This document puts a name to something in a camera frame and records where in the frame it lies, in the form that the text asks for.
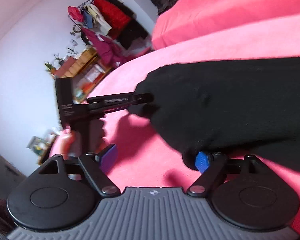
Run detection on black pants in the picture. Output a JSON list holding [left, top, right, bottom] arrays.
[[128, 57, 300, 172]]

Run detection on person's left hand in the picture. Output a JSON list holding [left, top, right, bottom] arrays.
[[50, 126, 75, 159]]

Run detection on wooden shelf with clutter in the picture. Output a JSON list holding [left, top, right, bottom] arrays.
[[45, 47, 114, 102]]

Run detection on near bed pink blanket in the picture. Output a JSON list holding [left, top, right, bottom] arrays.
[[94, 15, 300, 233]]

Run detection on bed pink blanket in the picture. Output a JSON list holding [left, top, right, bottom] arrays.
[[152, 0, 300, 50], [94, 15, 300, 233]]

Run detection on magenta hanging garment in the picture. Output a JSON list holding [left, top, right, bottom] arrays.
[[82, 28, 133, 68]]

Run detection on clothes rack with garments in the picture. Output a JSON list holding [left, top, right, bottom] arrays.
[[68, 0, 149, 50]]

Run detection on far bed pink blanket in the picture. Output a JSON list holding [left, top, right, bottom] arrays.
[[152, 0, 300, 50]]

